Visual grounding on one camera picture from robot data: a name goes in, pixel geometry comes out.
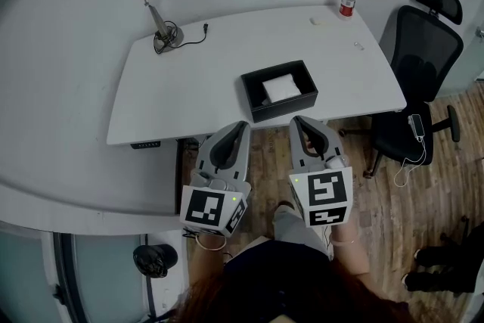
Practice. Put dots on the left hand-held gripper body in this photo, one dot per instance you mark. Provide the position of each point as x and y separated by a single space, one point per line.
204 206

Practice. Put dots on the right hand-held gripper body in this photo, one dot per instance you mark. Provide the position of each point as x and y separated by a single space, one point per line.
327 193

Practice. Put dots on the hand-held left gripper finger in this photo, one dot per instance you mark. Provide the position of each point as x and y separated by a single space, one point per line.
208 143
244 151

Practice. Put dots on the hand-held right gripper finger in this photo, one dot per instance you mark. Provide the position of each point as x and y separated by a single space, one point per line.
331 140
298 147

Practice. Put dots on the black rectangular container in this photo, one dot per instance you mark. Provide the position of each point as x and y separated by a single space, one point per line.
306 96

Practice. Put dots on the white tissue pack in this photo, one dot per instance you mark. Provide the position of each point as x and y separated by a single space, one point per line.
281 87

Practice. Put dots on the person's left forearm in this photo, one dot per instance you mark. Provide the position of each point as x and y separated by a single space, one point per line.
210 240

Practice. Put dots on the person's right forearm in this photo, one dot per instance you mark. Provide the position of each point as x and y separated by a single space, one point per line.
351 249

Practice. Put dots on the black desk leg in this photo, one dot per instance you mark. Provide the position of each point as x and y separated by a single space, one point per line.
180 177

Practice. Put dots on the person's grey trouser leg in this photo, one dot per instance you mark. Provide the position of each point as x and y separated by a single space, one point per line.
298 230

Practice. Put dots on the black desk control panel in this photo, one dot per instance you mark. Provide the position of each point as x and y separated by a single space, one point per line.
145 144

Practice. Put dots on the black trash bin with bag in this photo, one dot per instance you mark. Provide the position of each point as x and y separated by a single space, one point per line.
154 260

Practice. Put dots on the white power bank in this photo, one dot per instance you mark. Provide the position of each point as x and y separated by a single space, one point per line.
416 124

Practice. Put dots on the person's dark top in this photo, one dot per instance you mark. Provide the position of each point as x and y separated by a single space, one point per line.
280 276

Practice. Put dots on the small clear cap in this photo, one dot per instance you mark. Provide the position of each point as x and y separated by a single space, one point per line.
359 45

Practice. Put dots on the black mesh office chair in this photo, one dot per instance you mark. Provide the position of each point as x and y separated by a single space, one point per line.
419 60

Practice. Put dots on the small white eraser block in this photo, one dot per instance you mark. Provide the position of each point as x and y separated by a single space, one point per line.
317 21

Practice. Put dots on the silver desk lamp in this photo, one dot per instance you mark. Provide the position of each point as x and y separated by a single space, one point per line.
159 17

